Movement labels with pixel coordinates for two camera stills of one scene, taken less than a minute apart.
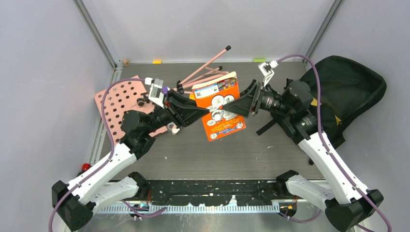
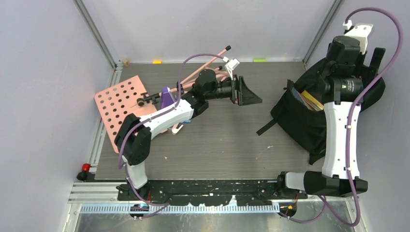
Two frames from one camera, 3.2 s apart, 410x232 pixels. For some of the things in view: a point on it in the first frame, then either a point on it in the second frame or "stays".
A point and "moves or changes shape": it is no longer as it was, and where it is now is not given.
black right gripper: x=249 y=101 to x=368 y=74
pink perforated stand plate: x=120 y=98 stays
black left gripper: x=189 y=111 to x=240 y=94
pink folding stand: x=203 y=73 stays
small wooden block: x=126 y=62 stays
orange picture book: x=219 y=122 moves or changes shape
